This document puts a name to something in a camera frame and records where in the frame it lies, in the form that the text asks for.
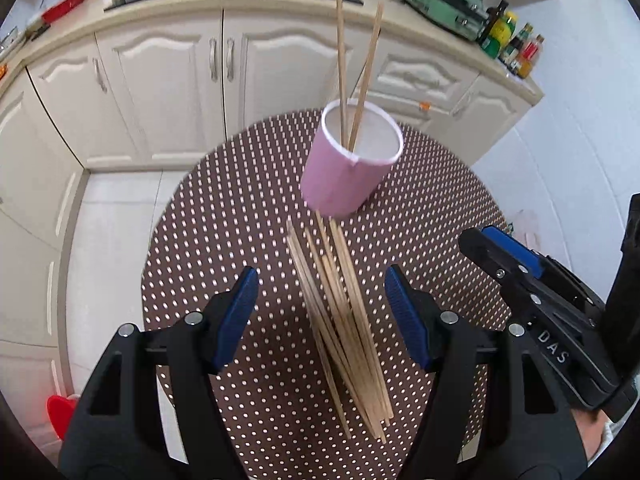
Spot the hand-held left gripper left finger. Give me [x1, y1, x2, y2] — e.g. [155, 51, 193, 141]
[59, 266, 260, 480]

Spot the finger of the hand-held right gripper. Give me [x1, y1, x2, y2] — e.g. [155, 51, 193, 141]
[481, 226, 607, 311]
[458, 228, 551, 331]

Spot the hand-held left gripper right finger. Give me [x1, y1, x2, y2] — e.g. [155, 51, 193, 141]
[384, 264, 591, 480]

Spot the pile of wooden chopsticks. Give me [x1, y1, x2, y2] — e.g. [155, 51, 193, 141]
[286, 210, 395, 443]

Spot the pink cup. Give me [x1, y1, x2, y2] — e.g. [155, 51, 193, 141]
[300, 99, 405, 220]

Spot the person's right forearm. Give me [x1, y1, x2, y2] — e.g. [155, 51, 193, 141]
[572, 406, 626, 466]

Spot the round brown polka-dot table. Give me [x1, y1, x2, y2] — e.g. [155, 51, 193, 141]
[141, 108, 518, 480]

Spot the cream cabinet door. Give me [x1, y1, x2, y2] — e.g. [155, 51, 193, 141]
[26, 40, 147, 170]
[0, 205, 68, 356]
[222, 7, 368, 141]
[447, 74, 535, 167]
[94, 10, 226, 168]
[0, 67, 87, 253]
[350, 35, 482, 136]

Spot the red plastic stool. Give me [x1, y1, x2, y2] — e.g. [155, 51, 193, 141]
[46, 394, 81, 441]

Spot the green bottle yellow label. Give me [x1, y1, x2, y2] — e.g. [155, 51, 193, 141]
[482, 10, 519, 59]

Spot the slender wooden chopstick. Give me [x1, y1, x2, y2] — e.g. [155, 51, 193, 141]
[336, 0, 349, 148]
[347, 2, 385, 153]

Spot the dark glass bottle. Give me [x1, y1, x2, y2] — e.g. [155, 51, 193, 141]
[479, 0, 509, 47]

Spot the green kitchen appliance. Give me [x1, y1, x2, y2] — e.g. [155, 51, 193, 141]
[400, 0, 493, 43]

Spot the red plastic box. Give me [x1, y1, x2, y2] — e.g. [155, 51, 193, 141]
[42, 0, 87, 23]

